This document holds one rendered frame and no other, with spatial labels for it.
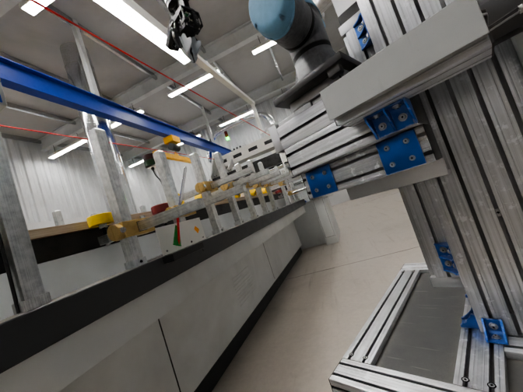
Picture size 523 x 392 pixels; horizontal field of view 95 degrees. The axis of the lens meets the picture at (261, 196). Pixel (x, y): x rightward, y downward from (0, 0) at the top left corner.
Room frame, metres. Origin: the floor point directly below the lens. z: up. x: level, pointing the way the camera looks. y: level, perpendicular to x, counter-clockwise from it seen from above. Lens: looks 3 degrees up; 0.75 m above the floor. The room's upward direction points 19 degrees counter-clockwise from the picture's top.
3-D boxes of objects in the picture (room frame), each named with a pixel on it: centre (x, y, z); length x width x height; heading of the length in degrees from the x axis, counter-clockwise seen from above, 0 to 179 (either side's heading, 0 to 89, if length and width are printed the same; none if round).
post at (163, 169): (0.98, 0.35, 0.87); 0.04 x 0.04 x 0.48; 70
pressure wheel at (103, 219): (0.84, 0.56, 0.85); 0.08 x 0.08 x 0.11
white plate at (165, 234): (0.95, 0.34, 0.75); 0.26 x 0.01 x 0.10; 160
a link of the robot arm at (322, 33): (0.69, -0.27, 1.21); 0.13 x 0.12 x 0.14; 142
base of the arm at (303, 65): (0.70, -0.28, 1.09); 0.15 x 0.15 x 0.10
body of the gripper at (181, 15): (0.79, 0.06, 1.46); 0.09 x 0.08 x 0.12; 46
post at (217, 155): (1.45, 0.18, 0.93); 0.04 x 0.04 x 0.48; 70
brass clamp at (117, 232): (0.77, 0.43, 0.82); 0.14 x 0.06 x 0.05; 160
